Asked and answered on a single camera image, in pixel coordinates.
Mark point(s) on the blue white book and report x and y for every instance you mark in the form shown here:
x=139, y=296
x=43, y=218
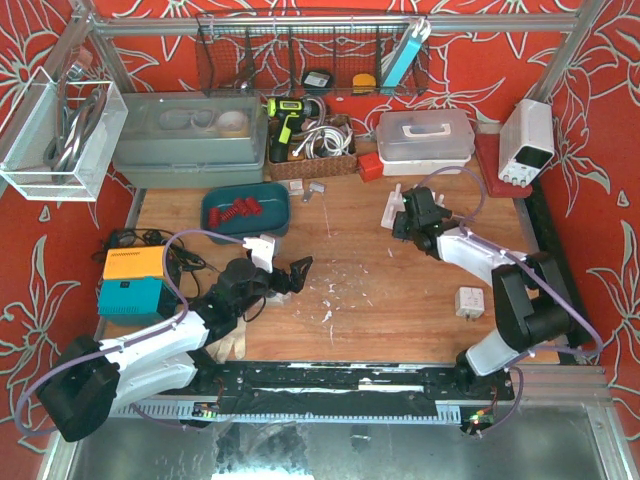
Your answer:
x=395, y=64

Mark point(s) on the clear acrylic hanging bin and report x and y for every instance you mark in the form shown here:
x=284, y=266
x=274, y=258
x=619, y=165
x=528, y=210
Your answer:
x=60, y=148

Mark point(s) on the small clear parts bag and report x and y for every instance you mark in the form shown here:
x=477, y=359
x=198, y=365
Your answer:
x=295, y=187

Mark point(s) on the grey plastic storage box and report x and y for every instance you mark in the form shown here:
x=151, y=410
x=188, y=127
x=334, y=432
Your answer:
x=188, y=140

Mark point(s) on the small red box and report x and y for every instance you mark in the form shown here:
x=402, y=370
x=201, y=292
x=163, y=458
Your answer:
x=370, y=167

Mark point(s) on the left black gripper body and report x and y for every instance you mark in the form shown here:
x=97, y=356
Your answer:
x=282, y=280

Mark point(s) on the red mat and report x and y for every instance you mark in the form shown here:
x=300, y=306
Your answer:
x=487, y=154

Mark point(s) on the yellow tape measure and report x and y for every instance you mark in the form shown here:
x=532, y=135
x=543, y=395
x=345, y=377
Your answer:
x=363, y=84

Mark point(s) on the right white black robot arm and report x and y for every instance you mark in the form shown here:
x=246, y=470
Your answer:
x=531, y=302

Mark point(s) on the white wall plug adapter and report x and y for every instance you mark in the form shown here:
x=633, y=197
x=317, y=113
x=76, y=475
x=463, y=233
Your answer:
x=469, y=303

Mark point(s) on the yellow black cordless drill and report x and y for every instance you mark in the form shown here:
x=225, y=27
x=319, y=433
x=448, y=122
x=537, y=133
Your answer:
x=290, y=115

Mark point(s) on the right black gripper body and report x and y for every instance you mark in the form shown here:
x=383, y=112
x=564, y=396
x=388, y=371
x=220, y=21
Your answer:
x=409, y=215

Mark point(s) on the white work glove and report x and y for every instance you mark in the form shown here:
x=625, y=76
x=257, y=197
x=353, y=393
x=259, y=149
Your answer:
x=232, y=345

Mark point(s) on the orange teal power box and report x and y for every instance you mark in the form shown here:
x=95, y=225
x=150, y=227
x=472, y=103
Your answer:
x=134, y=290

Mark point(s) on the white bench power supply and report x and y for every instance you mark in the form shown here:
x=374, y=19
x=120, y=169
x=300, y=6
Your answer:
x=526, y=143

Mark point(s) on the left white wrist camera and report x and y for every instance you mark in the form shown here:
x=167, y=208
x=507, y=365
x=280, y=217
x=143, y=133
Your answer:
x=262, y=251

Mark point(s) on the woven brown basket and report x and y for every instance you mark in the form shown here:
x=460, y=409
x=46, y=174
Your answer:
x=312, y=168

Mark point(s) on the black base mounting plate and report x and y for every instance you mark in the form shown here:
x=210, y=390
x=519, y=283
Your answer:
x=340, y=389

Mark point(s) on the white peg fixture board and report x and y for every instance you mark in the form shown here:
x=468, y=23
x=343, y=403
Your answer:
x=392, y=210

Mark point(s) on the white lidded toolbox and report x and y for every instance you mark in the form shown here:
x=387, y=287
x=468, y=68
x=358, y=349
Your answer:
x=420, y=142

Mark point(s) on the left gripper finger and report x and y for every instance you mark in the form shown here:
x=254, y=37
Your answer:
x=296, y=282
x=299, y=269

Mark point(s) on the white timer switch box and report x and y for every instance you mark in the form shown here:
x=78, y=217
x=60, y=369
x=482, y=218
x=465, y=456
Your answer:
x=278, y=299

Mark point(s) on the teal plastic tray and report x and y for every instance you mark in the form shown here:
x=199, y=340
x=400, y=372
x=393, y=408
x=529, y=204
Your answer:
x=274, y=220

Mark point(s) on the black wire shelf basket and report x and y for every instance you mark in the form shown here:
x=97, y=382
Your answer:
x=267, y=52

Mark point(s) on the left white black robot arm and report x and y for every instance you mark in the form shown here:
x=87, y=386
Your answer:
x=91, y=379

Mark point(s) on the small metal bracket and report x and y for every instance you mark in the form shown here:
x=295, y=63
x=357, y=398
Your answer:
x=313, y=187

